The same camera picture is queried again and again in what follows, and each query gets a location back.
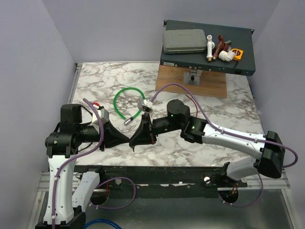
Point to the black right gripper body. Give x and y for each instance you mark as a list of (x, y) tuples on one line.
[(162, 125)]

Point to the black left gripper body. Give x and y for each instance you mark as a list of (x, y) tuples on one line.
[(89, 133)]

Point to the red plastic seal tag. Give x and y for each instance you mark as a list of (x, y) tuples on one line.
[(196, 107)]

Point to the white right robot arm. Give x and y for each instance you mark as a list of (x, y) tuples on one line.
[(265, 152)]

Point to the white elbow pipe fitting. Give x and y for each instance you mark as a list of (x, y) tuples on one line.
[(226, 56)]

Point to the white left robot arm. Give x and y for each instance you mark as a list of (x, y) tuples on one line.
[(65, 207)]

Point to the wooden board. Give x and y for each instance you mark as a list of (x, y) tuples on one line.
[(212, 84)]

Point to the grey plastic case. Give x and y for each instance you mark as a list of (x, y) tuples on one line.
[(184, 41)]

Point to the white pipe fitting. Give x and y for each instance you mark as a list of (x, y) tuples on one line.
[(210, 47)]

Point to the brown pipe fitting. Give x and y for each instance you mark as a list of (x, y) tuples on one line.
[(220, 46)]

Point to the yellow tape measure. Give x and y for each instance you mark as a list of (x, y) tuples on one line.
[(238, 54)]

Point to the dark grey pipe fitting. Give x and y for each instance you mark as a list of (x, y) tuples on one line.
[(227, 46)]

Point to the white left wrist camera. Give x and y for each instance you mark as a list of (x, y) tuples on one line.
[(103, 114)]

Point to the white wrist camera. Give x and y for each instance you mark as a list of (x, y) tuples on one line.
[(103, 114), (146, 106)]

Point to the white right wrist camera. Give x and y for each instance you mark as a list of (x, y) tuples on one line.
[(146, 106)]

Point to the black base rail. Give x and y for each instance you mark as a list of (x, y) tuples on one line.
[(160, 182)]

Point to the grey metal bracket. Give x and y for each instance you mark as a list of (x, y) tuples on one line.
[(192, 77)]

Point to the aluminium side rail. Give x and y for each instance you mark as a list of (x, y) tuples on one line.
[(71, 90)]

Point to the dark teal network switch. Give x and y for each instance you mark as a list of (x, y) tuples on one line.
[(241, 38)]

